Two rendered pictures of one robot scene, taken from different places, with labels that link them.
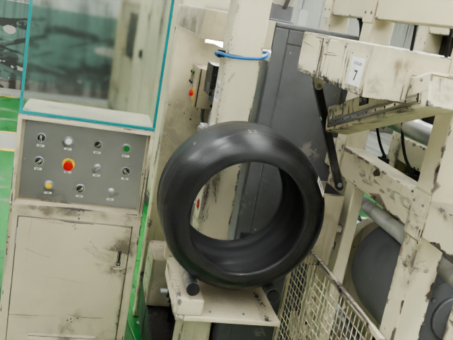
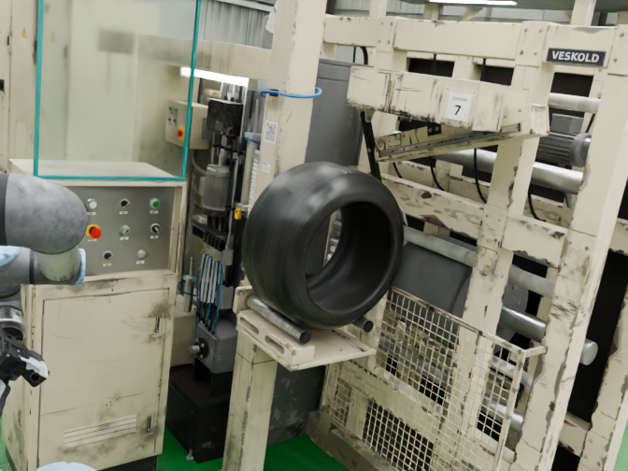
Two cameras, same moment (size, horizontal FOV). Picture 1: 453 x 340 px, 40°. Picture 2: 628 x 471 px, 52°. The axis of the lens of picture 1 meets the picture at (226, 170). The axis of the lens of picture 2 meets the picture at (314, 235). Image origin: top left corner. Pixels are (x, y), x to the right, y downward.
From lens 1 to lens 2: 0.91 m
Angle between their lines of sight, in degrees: 25
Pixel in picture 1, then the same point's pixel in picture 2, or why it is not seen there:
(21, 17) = not seen: outside the picture
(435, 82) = (533, 112)
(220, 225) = not seen: hidden behind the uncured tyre
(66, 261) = (102, 340)
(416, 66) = (507, 98)
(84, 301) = (123, 379)
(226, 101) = (285, 142)
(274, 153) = (371, 191)
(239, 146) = (343, 188)
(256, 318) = (353, 350)
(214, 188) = not seen: hidden behind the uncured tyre
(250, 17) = (304, 54)
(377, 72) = (482, 107)
